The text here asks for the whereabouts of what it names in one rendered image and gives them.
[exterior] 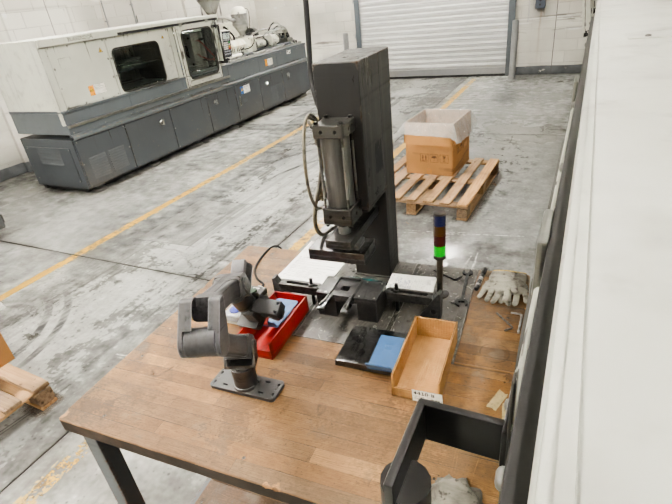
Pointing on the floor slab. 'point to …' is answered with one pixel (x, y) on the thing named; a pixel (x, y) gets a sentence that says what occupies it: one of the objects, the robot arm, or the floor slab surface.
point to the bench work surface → (286, 413)
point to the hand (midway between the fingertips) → (265, 322)
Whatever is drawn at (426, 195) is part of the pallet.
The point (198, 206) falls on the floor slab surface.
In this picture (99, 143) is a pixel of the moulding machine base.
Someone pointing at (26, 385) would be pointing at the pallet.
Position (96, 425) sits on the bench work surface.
